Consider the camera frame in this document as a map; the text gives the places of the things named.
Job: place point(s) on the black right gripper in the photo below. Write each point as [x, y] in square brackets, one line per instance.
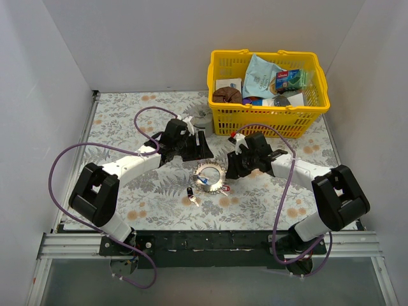
[238, 160]

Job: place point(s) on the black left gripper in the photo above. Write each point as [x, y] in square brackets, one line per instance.
[196, 145]

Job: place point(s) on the metal disc with keyrings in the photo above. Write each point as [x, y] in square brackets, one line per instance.
[213, 187]

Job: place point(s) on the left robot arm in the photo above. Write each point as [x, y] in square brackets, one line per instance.
[96, 191]

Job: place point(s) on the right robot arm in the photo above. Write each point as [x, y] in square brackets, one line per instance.
[338, 196]

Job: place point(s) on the key with red tag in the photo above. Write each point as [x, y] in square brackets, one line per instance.
[224, 190]

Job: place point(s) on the key with blue tag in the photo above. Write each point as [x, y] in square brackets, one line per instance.
[203, 179]

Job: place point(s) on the grey paper-wrapped roll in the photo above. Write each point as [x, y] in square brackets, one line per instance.
[202, 119]

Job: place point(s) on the yellow plastic basket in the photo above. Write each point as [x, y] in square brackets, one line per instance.
[256, 109]

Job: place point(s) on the floral tablecloth mat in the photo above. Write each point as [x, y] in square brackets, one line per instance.
[157, 200]

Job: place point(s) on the brown round scrunchie item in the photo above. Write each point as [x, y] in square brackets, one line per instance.
[227, 95]

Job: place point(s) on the white small box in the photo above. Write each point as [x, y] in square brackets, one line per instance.
[235, 83]

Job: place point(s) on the light blue chips bag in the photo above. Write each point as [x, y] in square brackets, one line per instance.
[259, 78]

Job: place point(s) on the white blue bottle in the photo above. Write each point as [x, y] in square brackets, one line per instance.
[280, 100]

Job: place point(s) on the green sponge pack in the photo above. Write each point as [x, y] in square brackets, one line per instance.
[291, 80]

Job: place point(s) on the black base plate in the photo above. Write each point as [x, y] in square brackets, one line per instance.
[223, 248]

